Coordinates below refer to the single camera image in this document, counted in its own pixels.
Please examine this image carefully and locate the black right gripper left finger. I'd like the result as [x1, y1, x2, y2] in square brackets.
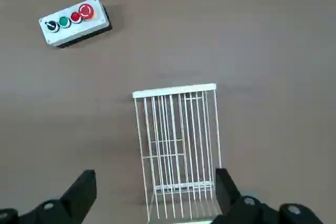
[0, 169, 97, 224]

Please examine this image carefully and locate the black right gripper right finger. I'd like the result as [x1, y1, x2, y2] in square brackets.
[212, 167, 325, 224]

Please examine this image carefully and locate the white wire rack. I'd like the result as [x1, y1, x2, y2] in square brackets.
[132, 83, 224, 223]

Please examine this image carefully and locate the grey control box with buttons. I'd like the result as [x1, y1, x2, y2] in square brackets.
[38, 0, 113, 49]

